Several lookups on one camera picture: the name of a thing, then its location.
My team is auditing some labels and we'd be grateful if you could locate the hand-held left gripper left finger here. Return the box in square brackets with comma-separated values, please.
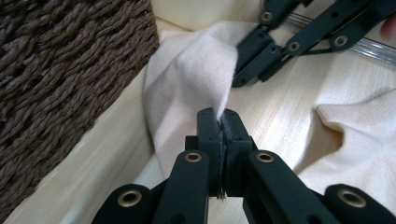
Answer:
[185, 107, 223, 198]

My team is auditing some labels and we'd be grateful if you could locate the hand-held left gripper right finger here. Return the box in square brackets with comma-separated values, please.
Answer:
[222, 108, 258, 198]

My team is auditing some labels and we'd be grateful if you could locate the white divided organizer box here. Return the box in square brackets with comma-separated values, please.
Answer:
[150, 0, 265, 32]

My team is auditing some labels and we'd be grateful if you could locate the pale pink sock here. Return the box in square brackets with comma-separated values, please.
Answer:
[143, 21, 239, 180]
[293, 87, 396, 216]

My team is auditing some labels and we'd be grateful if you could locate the brown wicker basket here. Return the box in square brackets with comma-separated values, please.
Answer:
[0, 0, 161, 214]

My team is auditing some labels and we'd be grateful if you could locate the clear plastic lid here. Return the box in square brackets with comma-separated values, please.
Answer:
[286, 12, 396, 68]

